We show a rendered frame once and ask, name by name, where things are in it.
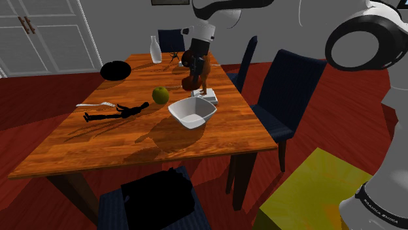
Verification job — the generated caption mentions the white bowl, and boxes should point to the white bowl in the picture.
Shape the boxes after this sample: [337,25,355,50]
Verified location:
[167,96,218,130]

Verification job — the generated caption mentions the black cloth bundle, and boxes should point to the black cloth bundle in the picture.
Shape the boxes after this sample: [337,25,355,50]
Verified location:
[120,167,196,230]

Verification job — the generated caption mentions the black round bowl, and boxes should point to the black round bowl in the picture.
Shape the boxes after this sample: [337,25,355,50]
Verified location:
[99,60,133,82]

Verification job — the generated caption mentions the yellow robot stand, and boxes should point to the yellow robot stand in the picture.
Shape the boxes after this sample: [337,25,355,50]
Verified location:
[251,147,374,230]

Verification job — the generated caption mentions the green apple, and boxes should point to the green apple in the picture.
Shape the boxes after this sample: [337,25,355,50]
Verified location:
[152,86,171,105]

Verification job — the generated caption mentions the white fork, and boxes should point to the white fork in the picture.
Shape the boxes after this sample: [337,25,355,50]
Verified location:
[75,101,117,108]

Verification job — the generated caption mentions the black human figure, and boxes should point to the black human figure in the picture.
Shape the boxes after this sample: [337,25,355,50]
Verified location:
[83,101,150,123]

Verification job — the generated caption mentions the white flat box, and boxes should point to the white flat box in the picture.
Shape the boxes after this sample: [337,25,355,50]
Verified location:
[190,88,219,107]

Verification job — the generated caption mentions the white bottle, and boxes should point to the white bottle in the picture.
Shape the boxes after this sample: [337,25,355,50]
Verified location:
[149,35,163,64]

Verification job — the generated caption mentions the wooden dining table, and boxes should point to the wooden dining table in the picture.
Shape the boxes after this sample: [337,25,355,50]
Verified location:
[7,50,279,225]

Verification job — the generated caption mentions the dark framed wall picture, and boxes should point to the dark framed wall picture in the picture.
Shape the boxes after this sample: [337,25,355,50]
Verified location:
[150,0,191,6]

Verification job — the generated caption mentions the brown animal figure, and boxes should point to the brown animal figure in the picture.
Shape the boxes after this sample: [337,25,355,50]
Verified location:
[180,50,213,95]

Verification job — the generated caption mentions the dark blue chair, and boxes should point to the dark blue chair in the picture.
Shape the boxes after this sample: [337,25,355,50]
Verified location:
[96,165,222,230]
[157,29,186,54]
[249,48,328,173]
[226,35,259,94]

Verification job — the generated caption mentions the white panelled cupboard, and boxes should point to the white panelled cupboard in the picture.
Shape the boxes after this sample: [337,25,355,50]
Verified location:
[0,0,103,79]

